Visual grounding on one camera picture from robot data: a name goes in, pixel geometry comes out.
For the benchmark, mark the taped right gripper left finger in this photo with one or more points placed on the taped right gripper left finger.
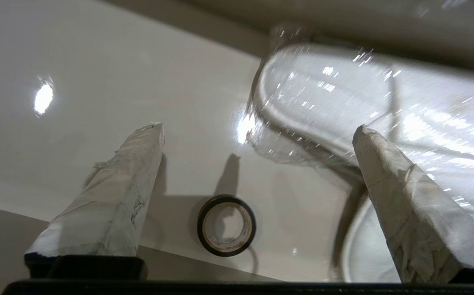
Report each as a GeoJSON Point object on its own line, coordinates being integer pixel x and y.
{"type": "Point", "coordinates": [109, 205]}

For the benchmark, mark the black tape roll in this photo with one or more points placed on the black tape roll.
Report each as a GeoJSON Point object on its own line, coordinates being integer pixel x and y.
{"type": "Point", "coordinates": [211, 242]}

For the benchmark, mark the grey cabinet drawer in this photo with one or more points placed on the grey cabinet drawer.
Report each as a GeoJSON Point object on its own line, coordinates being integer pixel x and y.
{"type": "Point", "coordinates": [118, 82]}

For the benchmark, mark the white slippers pair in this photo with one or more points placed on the white slippers pair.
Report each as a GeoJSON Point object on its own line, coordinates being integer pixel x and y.
{"type": "Point", "coordinates": [343, 102]}

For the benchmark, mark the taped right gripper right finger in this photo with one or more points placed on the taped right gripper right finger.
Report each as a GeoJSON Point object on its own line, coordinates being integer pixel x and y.
{"type": "Point", "coordinates": [417, 221]}

